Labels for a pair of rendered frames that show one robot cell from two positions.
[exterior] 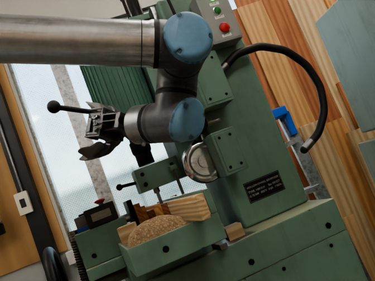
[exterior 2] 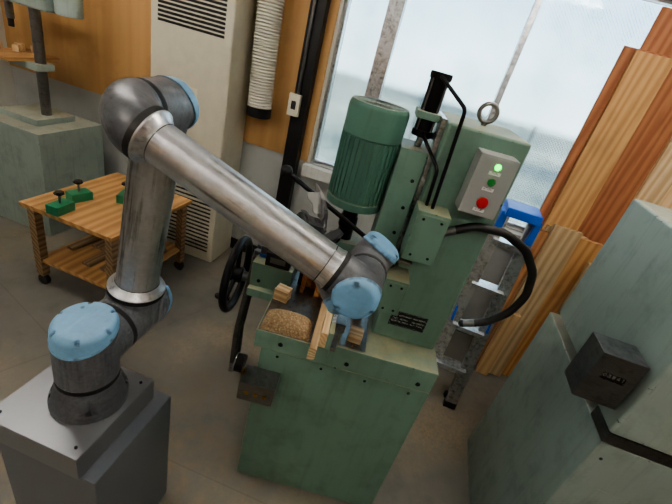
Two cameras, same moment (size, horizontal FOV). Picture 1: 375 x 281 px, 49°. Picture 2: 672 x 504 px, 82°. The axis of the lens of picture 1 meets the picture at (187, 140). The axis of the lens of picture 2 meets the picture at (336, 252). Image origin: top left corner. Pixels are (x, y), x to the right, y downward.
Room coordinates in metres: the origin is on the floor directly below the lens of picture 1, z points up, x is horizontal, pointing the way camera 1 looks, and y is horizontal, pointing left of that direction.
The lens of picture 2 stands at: (0.11, -0.19, 1.64)
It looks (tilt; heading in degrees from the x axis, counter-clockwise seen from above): 29 degrees down; 17
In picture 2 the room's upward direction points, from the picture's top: 15 degrees clockwise
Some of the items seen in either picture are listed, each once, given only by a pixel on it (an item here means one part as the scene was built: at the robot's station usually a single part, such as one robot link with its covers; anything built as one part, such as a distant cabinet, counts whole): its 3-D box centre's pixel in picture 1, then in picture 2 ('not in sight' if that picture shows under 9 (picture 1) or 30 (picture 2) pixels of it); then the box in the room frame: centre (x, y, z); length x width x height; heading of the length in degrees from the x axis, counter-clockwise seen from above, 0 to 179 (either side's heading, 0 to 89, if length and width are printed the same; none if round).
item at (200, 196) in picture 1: (174, 208); (336, 282); (1.19, 0.11, 0.92); 0.60 x 0.02 x 0.05; 17
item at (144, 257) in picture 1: (139, 244); (297, 285); (1.15, 0.23, 0.87); 0.61 x 0.30 x 0.06; 17
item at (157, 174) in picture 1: (158, 177); (345, 250); (1.23, 0.12, 1.03); 0.14 x 0.07 x 0.09; 107
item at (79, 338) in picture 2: not in sight; (88, 343); (0.61, 0.53, 0.82); 0.17 x 0.15 x 0.18; 11
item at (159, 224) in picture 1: (154, 226); (288, 319); (0.92, 0.14, 0.92); 0.14 x 0.09 x 0.04; 107
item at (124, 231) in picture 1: (129, 232); (282, 293); (1.01, 0.21, 0.92); 0.04 x 0.04 x 0.04; 5
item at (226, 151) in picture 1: (224, 153); (392, 289); (1.13, -0.08, 1.02); 0.09 x 0.07 x 0.12; 17
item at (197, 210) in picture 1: (170, 212); (329, 285); (1.16, 0.12, 0.92); 0.67 x 0.02 x 0.04; 17
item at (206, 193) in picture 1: (179, 205); (342, 283); (1.19, 0.09, 0.93); 0.60 x 0.02 x 0.06; 17
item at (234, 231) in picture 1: (232, 231); (355, 334); (1.11, -0.03, 0.82); 0.05 x 0.05 x 0.03; 12
